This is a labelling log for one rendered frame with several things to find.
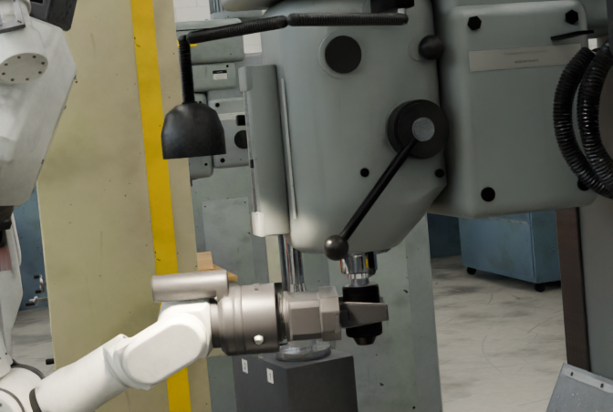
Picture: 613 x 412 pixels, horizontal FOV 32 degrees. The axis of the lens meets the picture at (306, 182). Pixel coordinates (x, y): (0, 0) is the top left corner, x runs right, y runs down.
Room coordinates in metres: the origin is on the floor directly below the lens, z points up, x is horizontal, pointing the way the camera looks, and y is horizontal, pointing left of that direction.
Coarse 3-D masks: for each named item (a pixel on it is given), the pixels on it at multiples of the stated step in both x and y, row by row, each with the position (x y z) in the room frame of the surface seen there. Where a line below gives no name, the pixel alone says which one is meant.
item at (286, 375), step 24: (240, 360) 1.79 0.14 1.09; (264, 360) 1.71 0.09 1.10; (288, 360) 1.67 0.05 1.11; (312, 360) 1.67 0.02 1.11; (336, 360) 1.67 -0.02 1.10; (240, 384) 1.80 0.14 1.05; (264, 384) 1.71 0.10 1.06; (288, 384) 1.63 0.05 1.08; (312, 384) 1.65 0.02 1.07; (336, 384) 1.67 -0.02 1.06; (240, 408) 1.81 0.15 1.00; (264, 408) 1.72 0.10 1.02; (288, 408) 1.63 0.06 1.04; (312, 408) 1.65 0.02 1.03; (336, 408) 1.67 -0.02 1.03
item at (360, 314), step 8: (344, 304) 1.34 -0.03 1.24; (352, 304) 1.34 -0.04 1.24; (360, 304) 1.34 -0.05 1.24; (368, 304) 1.34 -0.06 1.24; (376, 304) 1.34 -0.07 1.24; (384, 304) 1.34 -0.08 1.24; (344, 312) 1.33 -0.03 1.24; (352, 312) 1.34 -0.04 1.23; (360, 312) 1.34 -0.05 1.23; (368, 312) 1.34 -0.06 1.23; (376, 312) 1.34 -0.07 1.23; (384, 312) 1.34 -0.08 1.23; (344, 320) 1.33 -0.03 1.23; (352, 320) 1.34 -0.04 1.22; (360, 320) 1.34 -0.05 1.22; (368, 320) 1.34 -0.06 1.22; (376, 320) 1.34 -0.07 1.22; (384, 320) 1.34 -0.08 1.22; (344, 328) 1.34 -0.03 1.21
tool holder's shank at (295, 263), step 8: (288, 248) 1.70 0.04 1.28; (288, 256) 1.70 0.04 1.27; (296, 256) 1.70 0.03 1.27; (288, 264) 1.70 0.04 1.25; (296, 264) 1.70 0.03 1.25; (288, 272) 1.71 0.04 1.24; (296, 272) 1.70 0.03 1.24; (296, 280) 1.70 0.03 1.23; (296, 288) 1.70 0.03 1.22; (304, 288) 1.70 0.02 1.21
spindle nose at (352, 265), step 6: (348, 258) 1.35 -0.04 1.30; (354, 258) 1.35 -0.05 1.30; (360, 258) 1.35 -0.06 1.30; (366, 258) 1.35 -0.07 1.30; (342, 264) 1.36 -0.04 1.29; (348, 264) 1.35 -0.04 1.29; (354, 264) 1.35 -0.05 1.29; (360, 264) 1.35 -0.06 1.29; (342, 270) 1.36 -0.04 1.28; (348, 270) 1.35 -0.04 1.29; (354, 270) 1.35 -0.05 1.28; (360, 270) 1.35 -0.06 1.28; (366, 270) 1.35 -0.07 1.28
